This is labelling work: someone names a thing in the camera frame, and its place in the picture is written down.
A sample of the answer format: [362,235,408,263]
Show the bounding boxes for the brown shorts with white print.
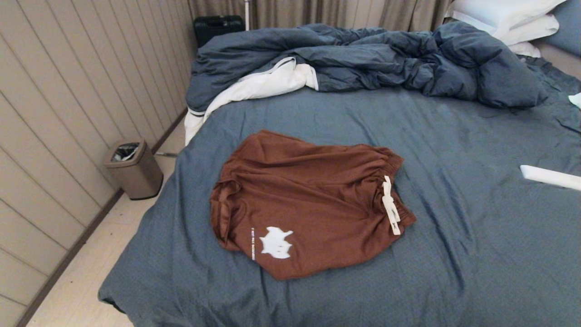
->
[210,130,417,280]

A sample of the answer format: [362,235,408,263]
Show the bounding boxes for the beige trash bin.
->
[103,139,164,200]

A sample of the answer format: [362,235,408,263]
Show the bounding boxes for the dark green suitcase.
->
[193,15,246,48]

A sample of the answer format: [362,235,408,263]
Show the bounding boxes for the beige curtain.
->
[188,0,454,32]

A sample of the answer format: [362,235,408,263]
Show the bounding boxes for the crumpled dark blue duvet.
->
[186,20,550,114]

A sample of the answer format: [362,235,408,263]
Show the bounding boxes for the black trash bag liner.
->
[112,143,140,162]

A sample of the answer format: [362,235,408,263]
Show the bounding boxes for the blue bed sheet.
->
[98,57,581,327]

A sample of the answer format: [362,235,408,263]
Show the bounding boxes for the large white pillow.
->
[452,0,568,38]

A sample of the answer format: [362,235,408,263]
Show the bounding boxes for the white flat paper strip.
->
[520,165,581,191]

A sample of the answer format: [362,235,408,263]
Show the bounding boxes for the small white pillow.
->
[508,42,542,58]

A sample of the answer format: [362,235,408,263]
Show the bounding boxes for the flat white pillow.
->
[447,14,560,46]

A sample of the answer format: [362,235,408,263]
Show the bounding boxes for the beige mattress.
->
[531,41,581,80]

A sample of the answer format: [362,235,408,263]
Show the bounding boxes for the blue pillow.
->
[542,0,581,57]

